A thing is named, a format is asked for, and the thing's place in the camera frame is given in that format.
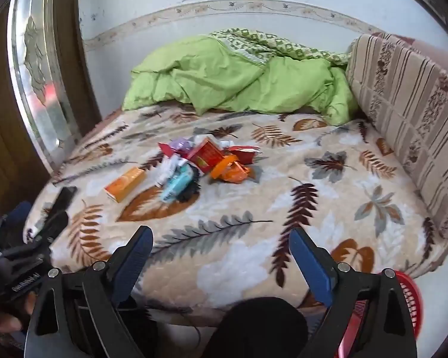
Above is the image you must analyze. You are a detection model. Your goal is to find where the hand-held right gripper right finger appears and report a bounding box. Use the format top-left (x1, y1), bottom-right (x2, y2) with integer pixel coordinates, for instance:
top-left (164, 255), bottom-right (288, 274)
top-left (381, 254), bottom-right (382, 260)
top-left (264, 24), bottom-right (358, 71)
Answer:
top-left (288, 227), bottom-right (419, 358)

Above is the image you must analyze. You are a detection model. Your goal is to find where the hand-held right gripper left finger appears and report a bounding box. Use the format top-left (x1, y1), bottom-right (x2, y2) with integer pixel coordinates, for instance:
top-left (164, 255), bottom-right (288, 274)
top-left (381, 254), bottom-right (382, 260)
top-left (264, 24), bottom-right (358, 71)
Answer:
top-left (24, 226), bottom-right (154, 358)

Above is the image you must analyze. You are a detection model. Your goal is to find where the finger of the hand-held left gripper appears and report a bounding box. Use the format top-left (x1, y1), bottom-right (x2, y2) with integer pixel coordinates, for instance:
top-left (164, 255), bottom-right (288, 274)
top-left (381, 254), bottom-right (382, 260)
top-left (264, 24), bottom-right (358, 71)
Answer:
top-left (48, 186), bottom-right (78, 214)
top-left (33, 211), bottom-right (70, 247)

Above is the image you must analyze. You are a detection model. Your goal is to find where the orange box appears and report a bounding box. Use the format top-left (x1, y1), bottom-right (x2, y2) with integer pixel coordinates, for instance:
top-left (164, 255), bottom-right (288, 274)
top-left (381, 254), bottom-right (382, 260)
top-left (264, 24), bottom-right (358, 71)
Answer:
top-left (104, 167), bottom-right (147, 204)

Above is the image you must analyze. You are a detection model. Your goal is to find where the long white barcode box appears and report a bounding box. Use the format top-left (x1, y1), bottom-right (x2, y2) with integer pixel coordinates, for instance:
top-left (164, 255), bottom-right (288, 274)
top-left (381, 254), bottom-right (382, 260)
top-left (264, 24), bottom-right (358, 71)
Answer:
top-left (155, 155), bottom-right (189, 187)

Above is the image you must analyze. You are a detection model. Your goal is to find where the red plastic basket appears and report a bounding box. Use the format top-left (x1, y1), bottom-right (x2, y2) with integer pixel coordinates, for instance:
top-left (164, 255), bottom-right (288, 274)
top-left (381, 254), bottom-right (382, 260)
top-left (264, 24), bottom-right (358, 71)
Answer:
top-left (334, 270), bottom-right (423, 358)

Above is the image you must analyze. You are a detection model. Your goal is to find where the orange wrapper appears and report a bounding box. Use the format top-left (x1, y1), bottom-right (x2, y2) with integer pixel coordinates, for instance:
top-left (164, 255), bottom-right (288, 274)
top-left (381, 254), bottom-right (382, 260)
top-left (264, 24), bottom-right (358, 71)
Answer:
top-left (209, 155), bottom-right (252, 184)

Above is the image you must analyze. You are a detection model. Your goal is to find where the purple wrapper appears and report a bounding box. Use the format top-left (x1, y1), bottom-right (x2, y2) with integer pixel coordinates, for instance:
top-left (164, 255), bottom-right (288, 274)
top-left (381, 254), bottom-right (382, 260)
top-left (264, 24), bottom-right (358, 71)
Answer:
top-left (170, 138), bottom-right (195, 159)

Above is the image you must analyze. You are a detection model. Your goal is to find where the red white small box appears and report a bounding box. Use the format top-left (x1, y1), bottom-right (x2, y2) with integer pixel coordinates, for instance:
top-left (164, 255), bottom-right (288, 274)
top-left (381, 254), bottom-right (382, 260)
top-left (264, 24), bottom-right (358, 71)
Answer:
top-left (224, 145), bottom-right (260, 165)

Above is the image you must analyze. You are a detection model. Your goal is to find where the person's left hand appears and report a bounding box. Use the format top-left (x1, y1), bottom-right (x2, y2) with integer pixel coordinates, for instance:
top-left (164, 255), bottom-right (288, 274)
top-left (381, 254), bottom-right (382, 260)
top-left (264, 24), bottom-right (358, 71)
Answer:
top-left (0, 293), bottom-right (36, 334)

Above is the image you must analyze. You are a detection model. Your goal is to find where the leaf print blanket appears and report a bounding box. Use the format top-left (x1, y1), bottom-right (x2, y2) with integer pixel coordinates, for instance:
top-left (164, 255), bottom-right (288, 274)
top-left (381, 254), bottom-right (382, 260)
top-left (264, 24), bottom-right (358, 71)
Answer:
top-left (24, 104), bottom-right (448, 329)

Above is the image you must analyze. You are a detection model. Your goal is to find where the wooden door with glass panel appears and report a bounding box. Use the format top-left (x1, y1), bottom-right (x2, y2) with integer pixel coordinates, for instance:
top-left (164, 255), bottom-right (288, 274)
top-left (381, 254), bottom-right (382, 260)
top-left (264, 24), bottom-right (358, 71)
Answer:
top-left (0, 0), bottom-right (101, 213)

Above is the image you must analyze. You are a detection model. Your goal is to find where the green quilt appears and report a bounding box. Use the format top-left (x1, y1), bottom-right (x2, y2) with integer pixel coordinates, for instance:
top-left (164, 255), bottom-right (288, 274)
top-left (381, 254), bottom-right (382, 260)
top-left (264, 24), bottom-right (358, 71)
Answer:
top-left (121, 28), bottom-right (359, 125)

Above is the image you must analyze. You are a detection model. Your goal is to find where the striped floral cushion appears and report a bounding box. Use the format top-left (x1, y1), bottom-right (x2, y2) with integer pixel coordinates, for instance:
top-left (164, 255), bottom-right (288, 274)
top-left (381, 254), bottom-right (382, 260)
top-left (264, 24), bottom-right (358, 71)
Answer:
top-left (345, 33), bottom-right (448, 239)

